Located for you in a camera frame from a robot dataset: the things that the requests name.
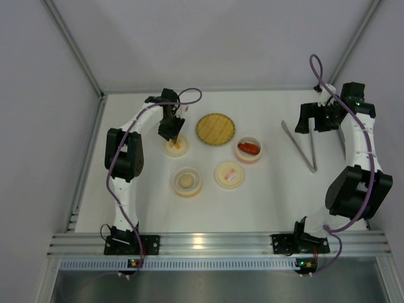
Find metal tongs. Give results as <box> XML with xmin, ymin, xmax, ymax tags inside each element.
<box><xmin>281</xmin><ymin>120</ymin><xmax>318</xmax><ymax>174</ymax></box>

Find cream lid orange handle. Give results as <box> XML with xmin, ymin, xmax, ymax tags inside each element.
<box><xmin>163</xmin><ymin>135</ymin><xmax>189</xmax><ymax>157</ymax></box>

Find left orange lunch container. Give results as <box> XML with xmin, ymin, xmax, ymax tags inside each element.
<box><xmin>172</xmin><ymin>167</ymin><xmax>203</xmax><ymax>198</ymax></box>

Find round bamboo plate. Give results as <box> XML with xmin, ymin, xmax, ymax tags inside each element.
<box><xmin>196</xmin><ymin>113</ymin><xmax>236</xmax><ymax>146</ymax></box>

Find cream lid pink handle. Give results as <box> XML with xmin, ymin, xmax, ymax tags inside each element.
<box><xmin>215</xmin><ymin>162</ymin><xmax>244</xmax><ymax>189</ymax></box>

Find right aluminium frame post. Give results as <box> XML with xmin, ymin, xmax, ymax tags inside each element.
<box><xmin>328</xmin><ymin>0</ymin><xmax>384</xmax><ymax>85</ymax></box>

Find perforated cable duct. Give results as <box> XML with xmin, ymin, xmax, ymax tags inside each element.
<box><xmin>59</xmin><ymin>258</ymin><xmax>298</xmax><ymax>271</ymax></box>

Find aluminium front rail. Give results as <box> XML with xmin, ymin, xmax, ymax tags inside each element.
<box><xmin>47</xmin><ymin>230</ymin><xmax>391</xmax><ymax>258</ymax></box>

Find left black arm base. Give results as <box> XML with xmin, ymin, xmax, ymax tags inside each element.
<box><xmin>104</xmin><ymin>235</ymin><xmax>160</xmax><ymax>256</ymax></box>

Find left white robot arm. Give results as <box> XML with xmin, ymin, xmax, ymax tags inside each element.
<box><xmin>104</xmin><ymin>88</ymin><xmax>192</xmax><ymax>234</ymax></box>

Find left aluminium frame post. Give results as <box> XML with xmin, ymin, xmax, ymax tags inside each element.
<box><xmin>41</xmin><ymin>0</ymin><xmax>105</xmax><ymax>100</ymax></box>

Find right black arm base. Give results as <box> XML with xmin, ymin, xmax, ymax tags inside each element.
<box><xmin>271</xmin><ymin>234</ymin><xmax>330</xmax><ymax>256</ymax></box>

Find right pink lunch container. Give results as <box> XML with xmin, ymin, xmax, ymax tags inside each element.
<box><xmin>234</xmin><ymin>136</ymin><xmax>263</xmax><ymax>164</ymax></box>

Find white rice ball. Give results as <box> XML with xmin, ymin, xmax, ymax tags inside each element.
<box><xmin>178</xmin><ymin>174</ymin><xmax>194</xmax><ymax>189</ymax></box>

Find aluminium frame post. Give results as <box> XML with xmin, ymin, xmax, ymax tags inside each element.
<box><xmin>41</xmin><ymin>0</ymin><xmax>105</xmax><ymax>100</ymax></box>
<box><xmin>328</xmin><ymin>0</ymin><xmax>384</xmax><ymax>85</ymax></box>

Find red sausage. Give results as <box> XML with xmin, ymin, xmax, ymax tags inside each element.
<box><xmin>237</xmin><ymin>142</ymin><xmax>261</xmax><ymax>155</ymax></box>

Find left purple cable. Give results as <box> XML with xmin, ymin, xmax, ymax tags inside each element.
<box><xmin>105</xmin><ymin>87</ymin><xmax>203</xmax><ymax>278</ymax></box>

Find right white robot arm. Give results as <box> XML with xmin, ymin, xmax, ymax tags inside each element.
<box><xmin>295</xmin><ymin>82</ymin><xmax>393</xmax><ymax>237</ymax></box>

